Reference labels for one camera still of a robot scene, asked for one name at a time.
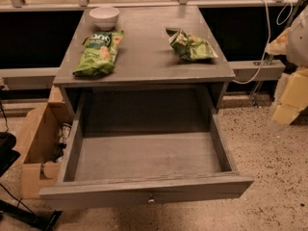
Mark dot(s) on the grey open top drawer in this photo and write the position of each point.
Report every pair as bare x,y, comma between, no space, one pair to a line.
126,145

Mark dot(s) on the white bottle in box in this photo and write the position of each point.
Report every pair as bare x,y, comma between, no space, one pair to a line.
62,142

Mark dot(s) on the green jalapeno chip bag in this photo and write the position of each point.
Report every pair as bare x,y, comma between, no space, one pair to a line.
189,47

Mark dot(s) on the grey wooden cabinet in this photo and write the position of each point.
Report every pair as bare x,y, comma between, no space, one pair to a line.
144,54

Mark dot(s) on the slanted metal pole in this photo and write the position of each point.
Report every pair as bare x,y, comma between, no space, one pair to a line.
292,42

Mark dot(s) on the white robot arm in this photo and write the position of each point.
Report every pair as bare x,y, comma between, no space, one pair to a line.
293,43

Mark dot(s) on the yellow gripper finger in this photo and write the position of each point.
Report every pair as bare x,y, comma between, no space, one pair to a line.
278,46
294,98

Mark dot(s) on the white ceramic bowl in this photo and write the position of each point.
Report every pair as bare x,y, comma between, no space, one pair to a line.
104,18

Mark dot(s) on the green chip bag left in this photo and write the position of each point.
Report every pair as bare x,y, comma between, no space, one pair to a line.
99,56

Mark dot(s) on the cardboard box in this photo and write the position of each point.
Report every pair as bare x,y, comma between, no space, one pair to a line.
37,144

